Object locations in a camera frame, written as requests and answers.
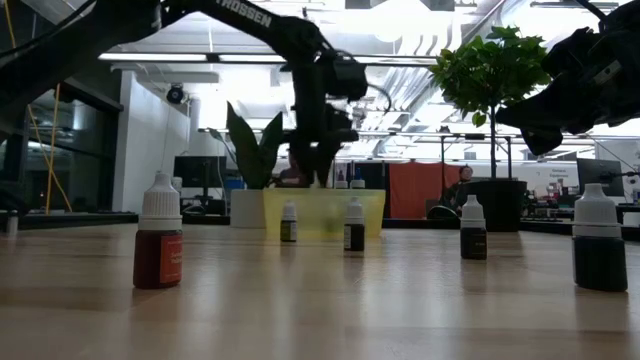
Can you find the purple nozzle food coloring bottle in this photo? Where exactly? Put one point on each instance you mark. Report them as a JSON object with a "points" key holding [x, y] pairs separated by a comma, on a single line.
{"points": [[341, 184]]}

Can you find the blue nozzle food coloring bottle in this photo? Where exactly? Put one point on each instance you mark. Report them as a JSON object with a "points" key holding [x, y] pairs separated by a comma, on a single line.
{"points": [[357, 184]]}

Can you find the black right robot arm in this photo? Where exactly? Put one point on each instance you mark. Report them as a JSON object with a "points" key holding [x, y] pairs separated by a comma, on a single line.
{"points": [[625, 25]]}

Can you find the small red dropper bottle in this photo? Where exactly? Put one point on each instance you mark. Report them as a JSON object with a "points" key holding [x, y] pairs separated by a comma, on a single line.
{"points": [[157, 260]]}

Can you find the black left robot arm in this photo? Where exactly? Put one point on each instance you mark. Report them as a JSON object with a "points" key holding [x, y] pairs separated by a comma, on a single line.
{"points": [[100, 30]]}

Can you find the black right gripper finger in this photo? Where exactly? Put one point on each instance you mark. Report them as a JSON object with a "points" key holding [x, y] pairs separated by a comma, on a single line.
{"points": [[535, 112]]}

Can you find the black frame table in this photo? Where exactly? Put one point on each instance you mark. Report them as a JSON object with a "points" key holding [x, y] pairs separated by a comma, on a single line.
{"points": [[475, 136]]}

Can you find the ceiling light strip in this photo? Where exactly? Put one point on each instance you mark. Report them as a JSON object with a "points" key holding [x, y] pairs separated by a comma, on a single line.
{"points": [[150, 57]]}

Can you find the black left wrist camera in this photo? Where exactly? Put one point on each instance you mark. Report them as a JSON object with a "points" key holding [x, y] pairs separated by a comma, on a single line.
{"points": [[350, 77]]}

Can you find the black round ceiling fixture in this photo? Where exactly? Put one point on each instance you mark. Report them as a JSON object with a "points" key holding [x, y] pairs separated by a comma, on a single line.
{"points": [[175, 94]]}

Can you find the person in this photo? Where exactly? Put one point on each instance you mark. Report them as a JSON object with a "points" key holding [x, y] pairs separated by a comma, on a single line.
{"points": [[462, 192], [292, 174]]}

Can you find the black computer monitor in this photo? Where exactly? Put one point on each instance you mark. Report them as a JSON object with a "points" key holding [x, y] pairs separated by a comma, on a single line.
{"points": [[200, 172], [600, 176]]}

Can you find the yellow translucent plastic tray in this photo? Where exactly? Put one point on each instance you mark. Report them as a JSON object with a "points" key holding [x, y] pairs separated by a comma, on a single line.
{"points": [[320, 215]]}

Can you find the orange partition screen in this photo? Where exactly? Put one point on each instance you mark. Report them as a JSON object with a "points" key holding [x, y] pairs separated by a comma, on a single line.
{"points": [[410, 190]]}

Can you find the snake plant in white pot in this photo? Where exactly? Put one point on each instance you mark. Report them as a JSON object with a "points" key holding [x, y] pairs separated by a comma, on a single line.
{"points": [[247, 210]]}

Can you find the leafy tree in black pot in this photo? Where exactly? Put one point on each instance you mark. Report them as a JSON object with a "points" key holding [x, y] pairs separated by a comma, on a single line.
{"points": [[495, 205]]}

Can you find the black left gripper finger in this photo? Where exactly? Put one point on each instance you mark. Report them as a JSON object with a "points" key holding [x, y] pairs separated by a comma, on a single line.
{"points": [[327, 162], [304, 162]]}

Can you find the small black dropper bottle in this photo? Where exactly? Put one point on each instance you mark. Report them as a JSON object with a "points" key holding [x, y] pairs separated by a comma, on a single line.
{"points": [[354, 237], [473, 245]]}

